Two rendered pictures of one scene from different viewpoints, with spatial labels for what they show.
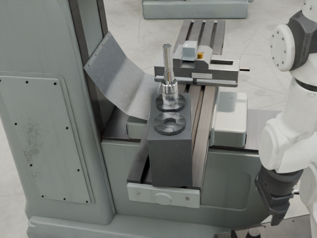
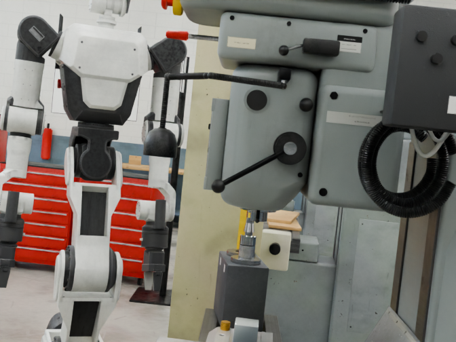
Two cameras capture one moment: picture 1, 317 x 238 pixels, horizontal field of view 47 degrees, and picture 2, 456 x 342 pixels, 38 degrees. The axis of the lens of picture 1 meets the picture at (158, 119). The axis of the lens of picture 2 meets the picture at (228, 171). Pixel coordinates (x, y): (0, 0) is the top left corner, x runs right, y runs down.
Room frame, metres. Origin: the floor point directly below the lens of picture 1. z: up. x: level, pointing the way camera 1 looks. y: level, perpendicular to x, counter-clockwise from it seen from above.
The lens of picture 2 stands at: (2.72, -0.56, 1.47)
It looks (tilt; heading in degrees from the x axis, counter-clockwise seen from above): 3 degrees down; 166
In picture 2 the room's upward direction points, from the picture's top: 6 degrees clockwise
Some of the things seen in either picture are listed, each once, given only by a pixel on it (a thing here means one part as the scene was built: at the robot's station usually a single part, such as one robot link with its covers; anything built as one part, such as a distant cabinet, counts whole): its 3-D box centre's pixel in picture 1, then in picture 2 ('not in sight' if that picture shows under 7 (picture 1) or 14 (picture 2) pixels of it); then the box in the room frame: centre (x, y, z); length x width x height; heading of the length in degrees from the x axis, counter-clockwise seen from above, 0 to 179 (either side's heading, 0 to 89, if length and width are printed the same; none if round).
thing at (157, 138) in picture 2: not in sight; (161, 142); (1.32, -0.38, 1.44); 0.07 x 0.07 x 0.06
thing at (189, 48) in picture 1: (189, 50); (245, 335); (1.36, -0.15, 1.03); 0.06 x 0.05 x 0.06; 163
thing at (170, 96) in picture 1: (170, 92); (247, 248); (0.89, -0.04, 1.15); 0.05 x 0.05 x 0.06
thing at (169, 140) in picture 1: (171, 137); (239, 287); (0.84, -0.04, 1.02); 0.22 x 0.12 x 0.20; 174
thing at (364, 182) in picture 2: not in sight; (400, 162); (1.53, 0.08, 1.45); 0.18 x 0.16 x 0.21; 75
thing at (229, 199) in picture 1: (195, 170); not in sight; (1.27, -0.16, 0.42); 0.80 x 0.30 x 0.60; 75
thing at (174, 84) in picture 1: (169, 82); (248, 236); (0.89, -0.04, 1.18); 0.05 x 0.05 x 0.01
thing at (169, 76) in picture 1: (168, 63); (250, 216); (0.89, -0.04, 1.24); 0.03 x 0.03 x 0.11
